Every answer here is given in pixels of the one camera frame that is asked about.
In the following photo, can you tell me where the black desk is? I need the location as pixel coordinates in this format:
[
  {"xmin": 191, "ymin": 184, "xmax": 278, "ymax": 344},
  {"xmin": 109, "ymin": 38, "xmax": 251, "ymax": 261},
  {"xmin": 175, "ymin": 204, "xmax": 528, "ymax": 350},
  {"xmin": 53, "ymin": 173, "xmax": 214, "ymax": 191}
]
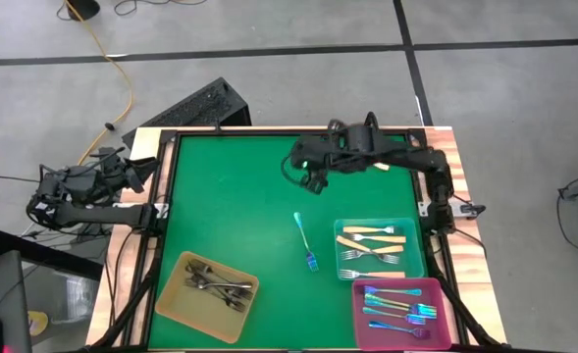
[{"xmin": 0, "ymin": 229, "xmax": 103, "ymax": 280}]

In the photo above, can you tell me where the pink plastic bin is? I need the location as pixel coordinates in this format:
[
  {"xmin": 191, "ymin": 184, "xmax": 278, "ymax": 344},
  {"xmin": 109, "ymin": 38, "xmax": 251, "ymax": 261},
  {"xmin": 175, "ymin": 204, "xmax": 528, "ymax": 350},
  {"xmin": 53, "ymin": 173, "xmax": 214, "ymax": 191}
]
[{"xmin": 350, "ymin": 277, "xmax": 453, "ymax": 352}]

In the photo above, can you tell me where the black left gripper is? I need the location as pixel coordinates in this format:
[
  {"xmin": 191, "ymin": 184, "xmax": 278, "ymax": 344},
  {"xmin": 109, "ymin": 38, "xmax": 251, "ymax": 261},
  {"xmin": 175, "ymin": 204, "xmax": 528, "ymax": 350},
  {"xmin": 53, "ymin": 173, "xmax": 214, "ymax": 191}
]
[{"xmin": 96, "ymin": 155, "xmax": 162, "ymax": 197}]

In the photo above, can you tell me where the iridescent blue fork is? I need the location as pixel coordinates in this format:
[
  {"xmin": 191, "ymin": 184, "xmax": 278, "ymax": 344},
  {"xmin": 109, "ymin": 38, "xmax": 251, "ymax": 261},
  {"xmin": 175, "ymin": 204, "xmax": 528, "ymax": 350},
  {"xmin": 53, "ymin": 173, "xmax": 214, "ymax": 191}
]
[
  {"xmin": 363, "ymin": 285, "xmax": 424, "ymax": 297},
  {"xmin": 364, "ymin": 299, "xmax": 439, "ymax": 320},
  {"xmin": 367, "ymin": 320, "xmax": 432, "ymax": 342},
  {"xmin": 292, "ymin": 211, "xmax": 320, "ymax": 274},
  {"xmin": 361, "ymin": 306, "xmax": 428, "ymax": 327},
  {"xmin": 364, "ymin": 294, "xmax": 438, "ymax": 315}
]

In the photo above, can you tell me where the orange plastic bin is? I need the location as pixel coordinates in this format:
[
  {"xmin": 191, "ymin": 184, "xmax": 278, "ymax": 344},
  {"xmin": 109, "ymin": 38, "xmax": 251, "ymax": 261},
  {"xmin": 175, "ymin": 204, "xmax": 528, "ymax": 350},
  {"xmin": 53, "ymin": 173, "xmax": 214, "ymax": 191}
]
[{"xmin": 154, "ymin": 250, "xmax": 261, "ymax": 345}]

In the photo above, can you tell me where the yellow floor cable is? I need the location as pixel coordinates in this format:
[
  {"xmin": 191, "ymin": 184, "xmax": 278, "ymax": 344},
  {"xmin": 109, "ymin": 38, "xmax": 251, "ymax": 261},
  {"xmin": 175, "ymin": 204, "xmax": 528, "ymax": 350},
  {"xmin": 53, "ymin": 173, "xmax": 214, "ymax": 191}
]
[{"xmin": 62, "ymin": 0, "xmax": 133, "ymax": 166}]

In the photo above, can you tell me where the yellow floor sticker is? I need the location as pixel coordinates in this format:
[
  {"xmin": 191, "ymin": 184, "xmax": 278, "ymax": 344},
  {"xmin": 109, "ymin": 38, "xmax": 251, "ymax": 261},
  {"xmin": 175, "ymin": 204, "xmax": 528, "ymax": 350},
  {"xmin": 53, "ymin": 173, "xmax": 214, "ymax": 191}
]
[{"xmin": 26, "ymin": 311, "xmax": 49, "ymax": 337}]

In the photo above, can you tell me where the black perforated computer case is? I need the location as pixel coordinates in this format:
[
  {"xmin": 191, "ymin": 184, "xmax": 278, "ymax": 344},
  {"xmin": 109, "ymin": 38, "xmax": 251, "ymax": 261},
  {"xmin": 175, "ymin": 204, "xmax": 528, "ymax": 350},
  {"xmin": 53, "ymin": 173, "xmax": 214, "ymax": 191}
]
[{"xmin": 121, "ymin": 76, "xmax": 253, "ymax": 148}]

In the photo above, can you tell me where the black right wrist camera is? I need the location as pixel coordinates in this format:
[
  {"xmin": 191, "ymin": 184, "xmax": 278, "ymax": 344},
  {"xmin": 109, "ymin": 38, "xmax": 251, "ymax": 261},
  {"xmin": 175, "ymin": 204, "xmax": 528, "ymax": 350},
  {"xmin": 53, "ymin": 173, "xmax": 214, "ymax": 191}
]
[{"xmin": 301, "ymin": 171, "xmax": 330, "ymax": 196}]

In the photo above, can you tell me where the teal plastic bin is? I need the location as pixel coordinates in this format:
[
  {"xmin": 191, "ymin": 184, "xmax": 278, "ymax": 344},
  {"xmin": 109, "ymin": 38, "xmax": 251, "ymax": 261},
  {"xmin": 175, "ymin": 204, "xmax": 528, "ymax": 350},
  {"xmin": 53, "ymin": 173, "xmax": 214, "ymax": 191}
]
[{"xmin": 333, "ymin": 217, "xmax": 425, "ymax": 282}]

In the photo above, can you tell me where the black aluminium table frame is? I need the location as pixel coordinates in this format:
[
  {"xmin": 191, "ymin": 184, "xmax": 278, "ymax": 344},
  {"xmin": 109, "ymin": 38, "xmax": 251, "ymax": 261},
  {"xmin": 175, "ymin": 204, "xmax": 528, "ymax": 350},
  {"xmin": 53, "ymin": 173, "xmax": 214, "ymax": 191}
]
[{"xmin": 86, "ymin": 125, "xmax": 505, "ymax": 353}]

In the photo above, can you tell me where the green table mat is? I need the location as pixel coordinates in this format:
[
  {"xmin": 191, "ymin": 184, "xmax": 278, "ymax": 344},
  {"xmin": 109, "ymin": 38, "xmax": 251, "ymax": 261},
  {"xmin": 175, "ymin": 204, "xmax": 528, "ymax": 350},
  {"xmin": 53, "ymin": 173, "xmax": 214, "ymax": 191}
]
[{"xmin": 146, "ymin": 133, "xmax": 461, "ymax": 352}]

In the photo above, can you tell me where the black round stand base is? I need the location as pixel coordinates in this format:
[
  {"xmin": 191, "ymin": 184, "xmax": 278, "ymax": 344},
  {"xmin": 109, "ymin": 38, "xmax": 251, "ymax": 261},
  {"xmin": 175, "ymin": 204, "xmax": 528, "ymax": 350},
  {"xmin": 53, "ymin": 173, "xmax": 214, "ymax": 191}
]
[{"xmin": 65, "ymin": 0, "xmax": 101, "ymax": 22}]

